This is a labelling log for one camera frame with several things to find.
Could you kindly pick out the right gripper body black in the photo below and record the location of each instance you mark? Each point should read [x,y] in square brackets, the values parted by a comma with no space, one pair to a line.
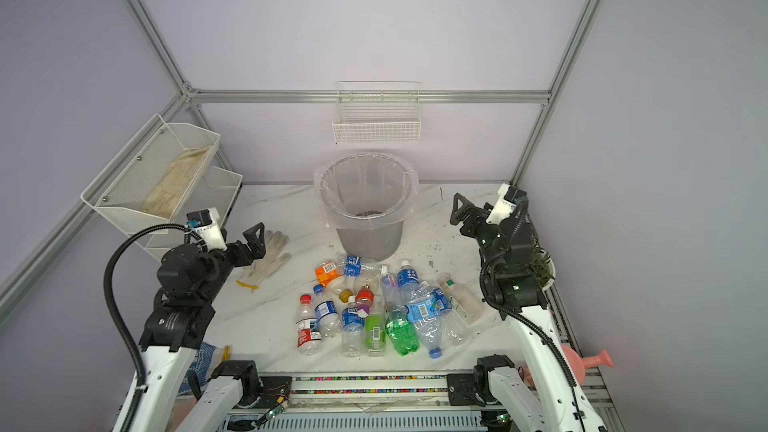
[482,234]

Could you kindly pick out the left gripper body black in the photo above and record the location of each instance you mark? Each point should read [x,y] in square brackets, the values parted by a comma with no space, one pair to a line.
[219,263]

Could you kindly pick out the blue label bottle white cap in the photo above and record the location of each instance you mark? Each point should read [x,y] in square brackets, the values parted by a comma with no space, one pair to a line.
[408,280]

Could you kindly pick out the clear bottle white cap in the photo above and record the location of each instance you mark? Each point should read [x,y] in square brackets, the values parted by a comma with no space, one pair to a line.
[389,288]

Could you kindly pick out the large clear blue cap bottle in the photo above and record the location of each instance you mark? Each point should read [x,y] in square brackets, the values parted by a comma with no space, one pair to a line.
[423,313]

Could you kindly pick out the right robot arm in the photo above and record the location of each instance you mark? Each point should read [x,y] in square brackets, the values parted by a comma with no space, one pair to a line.
[555,402]

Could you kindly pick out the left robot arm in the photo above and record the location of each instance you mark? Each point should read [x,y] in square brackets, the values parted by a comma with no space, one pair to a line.
[161,357]

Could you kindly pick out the grey bin with plastic liner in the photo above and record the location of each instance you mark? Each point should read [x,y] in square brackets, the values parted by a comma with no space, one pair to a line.
[366,197]

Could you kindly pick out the white work glove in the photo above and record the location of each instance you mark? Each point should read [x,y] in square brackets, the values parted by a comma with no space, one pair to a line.
[274,258]

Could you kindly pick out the potted green plant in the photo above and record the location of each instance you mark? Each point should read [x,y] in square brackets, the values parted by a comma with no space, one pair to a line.
[542,265]

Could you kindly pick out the clear bottle green cap right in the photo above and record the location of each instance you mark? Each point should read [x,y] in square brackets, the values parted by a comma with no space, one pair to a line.
[466,304]

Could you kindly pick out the orange label bottle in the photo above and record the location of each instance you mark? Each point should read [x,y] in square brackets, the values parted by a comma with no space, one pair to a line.
[329,275]

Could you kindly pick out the blue dotted glove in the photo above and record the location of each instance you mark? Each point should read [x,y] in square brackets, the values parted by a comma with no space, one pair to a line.
[208,357]

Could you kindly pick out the lying blue label bottle top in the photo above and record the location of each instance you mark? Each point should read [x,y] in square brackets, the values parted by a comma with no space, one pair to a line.
[353,266]

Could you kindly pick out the white mesh two-tier shelf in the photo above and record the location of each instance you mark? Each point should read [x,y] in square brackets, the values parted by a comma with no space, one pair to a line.
[117,193]

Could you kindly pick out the green soda bottle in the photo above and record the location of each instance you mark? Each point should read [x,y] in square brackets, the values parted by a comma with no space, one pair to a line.
[401,332]

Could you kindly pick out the pink watering can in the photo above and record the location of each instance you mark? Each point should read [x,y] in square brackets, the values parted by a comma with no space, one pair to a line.
[579,365]

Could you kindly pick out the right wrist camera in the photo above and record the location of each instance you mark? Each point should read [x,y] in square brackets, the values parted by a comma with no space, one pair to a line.
[509,197]

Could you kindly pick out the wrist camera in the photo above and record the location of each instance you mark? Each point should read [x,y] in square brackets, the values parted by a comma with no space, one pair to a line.
[205,225]
[509,197]

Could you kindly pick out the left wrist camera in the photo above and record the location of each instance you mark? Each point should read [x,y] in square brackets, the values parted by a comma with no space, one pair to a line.
[205,225]

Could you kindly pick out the white wire wall basket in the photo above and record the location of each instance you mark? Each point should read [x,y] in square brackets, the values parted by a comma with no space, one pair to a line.
[377,113]

